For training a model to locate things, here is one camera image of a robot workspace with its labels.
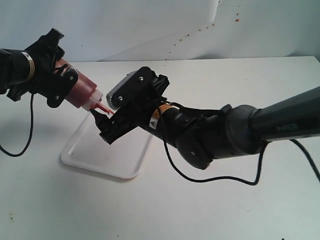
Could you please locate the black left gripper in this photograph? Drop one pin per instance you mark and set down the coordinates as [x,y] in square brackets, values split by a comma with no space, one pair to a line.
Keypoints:
[33,70]

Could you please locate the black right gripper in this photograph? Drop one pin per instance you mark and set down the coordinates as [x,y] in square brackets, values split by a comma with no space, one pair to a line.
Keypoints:
[126,118]

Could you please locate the red sauce squeeze bottle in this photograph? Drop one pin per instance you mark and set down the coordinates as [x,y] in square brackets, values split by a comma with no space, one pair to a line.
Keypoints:
[84,94]

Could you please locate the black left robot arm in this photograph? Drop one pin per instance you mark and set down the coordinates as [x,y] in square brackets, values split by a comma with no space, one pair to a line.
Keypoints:
[36,70]

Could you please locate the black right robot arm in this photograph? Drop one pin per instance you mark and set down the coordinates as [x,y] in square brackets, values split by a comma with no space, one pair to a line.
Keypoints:
[202,135]

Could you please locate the white rectangular plastic tray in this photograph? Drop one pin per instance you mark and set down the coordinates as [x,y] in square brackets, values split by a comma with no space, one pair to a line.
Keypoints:
[122,159]

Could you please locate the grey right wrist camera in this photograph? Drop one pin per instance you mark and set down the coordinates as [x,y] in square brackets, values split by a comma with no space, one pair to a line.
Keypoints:
[129,87]

